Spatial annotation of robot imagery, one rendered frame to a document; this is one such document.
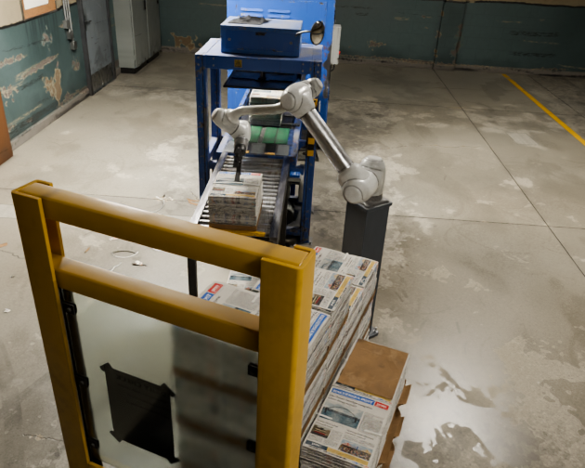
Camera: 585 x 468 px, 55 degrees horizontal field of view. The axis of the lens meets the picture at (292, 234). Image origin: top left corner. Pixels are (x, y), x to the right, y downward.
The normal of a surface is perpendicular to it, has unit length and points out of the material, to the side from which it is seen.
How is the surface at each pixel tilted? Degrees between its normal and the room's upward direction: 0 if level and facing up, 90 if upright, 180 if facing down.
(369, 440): 1
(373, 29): 90
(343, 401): 1
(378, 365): 0
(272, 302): 90
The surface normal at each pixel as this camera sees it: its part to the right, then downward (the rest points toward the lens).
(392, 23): -0.05, 0.48
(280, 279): -0.39, 0.43
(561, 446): 0.05, -0.87
